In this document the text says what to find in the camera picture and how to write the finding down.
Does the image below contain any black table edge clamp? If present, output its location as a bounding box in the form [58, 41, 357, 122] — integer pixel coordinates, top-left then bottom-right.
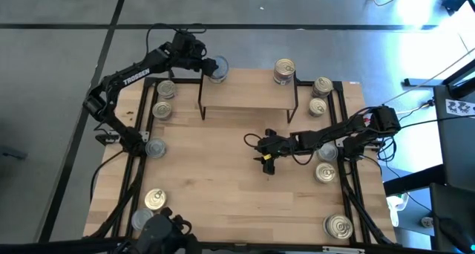
[95, 133, 122, 146]

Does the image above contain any white plastic object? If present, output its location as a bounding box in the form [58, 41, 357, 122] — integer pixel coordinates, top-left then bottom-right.
[385, 194, 409, 228]

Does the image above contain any black desk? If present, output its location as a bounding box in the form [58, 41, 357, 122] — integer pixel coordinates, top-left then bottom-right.
[430, 85, 475, 254]

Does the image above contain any Bumble Bee tuna can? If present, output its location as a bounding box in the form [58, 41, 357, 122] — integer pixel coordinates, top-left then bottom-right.
[131, 208, 154, 232]
[317, 142, 340, 163]
[145, 138, 167, 160]
[208, 55, 230, 85]

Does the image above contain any silver bracket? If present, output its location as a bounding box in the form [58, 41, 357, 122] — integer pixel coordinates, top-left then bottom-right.
[321, 245, 367, 254]

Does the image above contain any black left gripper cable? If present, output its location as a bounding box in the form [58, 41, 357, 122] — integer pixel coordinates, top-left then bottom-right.
[145, 22, 207, 53]

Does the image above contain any black metal table frame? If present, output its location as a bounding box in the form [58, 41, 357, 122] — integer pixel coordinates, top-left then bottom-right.
[83, 75, 400, 247]

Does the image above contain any large gold ringed can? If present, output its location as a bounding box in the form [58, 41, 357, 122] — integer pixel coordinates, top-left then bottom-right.
[321, 213, 354, 241]

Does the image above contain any black rig beam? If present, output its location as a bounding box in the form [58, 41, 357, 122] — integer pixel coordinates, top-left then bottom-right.
[0, 237, 475, 254]

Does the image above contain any black cable bundle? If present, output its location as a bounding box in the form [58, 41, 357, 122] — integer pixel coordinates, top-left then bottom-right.
[376, 129, 399, 162]

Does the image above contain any black hanging cable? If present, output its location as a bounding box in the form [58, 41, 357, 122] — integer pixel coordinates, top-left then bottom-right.
[90, 149, 125, 205]

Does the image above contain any wooden shelf black metal frame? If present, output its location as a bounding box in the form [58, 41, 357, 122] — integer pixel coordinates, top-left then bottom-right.
[197, 62, 300, 124]

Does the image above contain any black diagonal beam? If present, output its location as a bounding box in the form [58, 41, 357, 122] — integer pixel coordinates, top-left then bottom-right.
[383, 163, 446, 196]

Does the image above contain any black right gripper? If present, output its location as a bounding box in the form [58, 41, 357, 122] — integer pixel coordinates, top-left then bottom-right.
[253, 128, 298, 175]

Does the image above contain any black floor stand foot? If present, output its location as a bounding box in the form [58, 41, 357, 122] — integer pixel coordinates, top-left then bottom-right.
[403, 77, 441, 88]

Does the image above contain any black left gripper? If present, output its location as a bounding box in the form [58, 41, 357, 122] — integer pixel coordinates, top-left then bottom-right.
[168, 49, 220, 76]

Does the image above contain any paper with black pattern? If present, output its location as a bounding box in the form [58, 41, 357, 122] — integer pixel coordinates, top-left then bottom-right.
[446, 99, 475, 117]

